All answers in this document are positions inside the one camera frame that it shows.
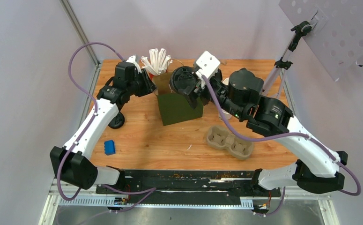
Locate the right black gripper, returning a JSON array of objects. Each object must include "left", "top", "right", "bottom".
[{"left": 179, "top": 72, "right": 245, "bottom": 120}]

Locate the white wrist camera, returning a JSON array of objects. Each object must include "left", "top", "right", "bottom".
[
  {"left": 126, "top": 55, "right": 141, "bottom": 73},
  {"left": 193, "top": 51, "right": 221, "bottom": 81}
]

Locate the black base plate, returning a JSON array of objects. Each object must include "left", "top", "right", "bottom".
[{"left": 96, "top": 170, "right": 281, "bottom": 205}]

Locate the grey perforated panel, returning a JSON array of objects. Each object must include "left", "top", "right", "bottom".
[{"left": 279, "top": 0, "right": 363, "bottom": 81}]

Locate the blue toy brick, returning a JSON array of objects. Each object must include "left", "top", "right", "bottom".
[{"left": 104, "top": 140, "right": 116, "bottom": 156}]

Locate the grey tripod stand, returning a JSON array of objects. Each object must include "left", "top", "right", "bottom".
[{"left": 262, "top": 21, "right": 312, "bottom": 95}]

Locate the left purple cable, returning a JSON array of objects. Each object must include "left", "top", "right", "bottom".
[{"left": 56, "top": 42, "right": 158, "bottom": 215}]

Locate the stack of black lids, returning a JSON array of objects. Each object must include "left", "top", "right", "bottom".
[{"left": 108, "top": 112, "right": 126, "bottom": 129}]

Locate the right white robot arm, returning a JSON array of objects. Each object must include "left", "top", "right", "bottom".
[{"left": 169, "top": 67, "right": 348, "bottom": 196}]

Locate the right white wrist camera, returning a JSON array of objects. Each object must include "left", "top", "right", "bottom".
[{"left": 193, "top": 51, "right": 221, "bottom": 81}]

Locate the brown cardboard cup carrier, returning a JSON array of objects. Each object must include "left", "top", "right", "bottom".
[{"left": 206, "top": 125, "right": 254, "bottom": 160}]

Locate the white wrapped straws bundle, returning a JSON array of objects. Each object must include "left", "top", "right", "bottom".
[{"left": 141, "top": 48, "right": 173, "bottom": 76}]

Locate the stack of white paper cups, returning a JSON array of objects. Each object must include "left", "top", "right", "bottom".
[{"left": 218, "top": 77, "right": 232, "bottom": 121}]

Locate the red cup holder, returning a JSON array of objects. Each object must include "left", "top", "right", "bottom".
[{"left": 148, "top": 72, "right": 156, "bottom": 81}]

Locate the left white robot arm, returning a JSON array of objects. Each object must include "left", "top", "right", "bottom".
[{"left": 50, "top": 61, "right": 156, "bottom": 194}]

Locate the green paper bag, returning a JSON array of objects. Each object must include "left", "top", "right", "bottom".
[{"left": 153, "top": 61, "right": 203, "bottom": 126}]

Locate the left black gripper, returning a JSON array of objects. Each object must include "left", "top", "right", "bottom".
[{"left": 128, "top": 68, "right": 159, "bottom": 98}]

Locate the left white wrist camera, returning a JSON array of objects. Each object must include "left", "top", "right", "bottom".
[{"left": 126, "top": 55, "right": 141, "bottom": 73}]

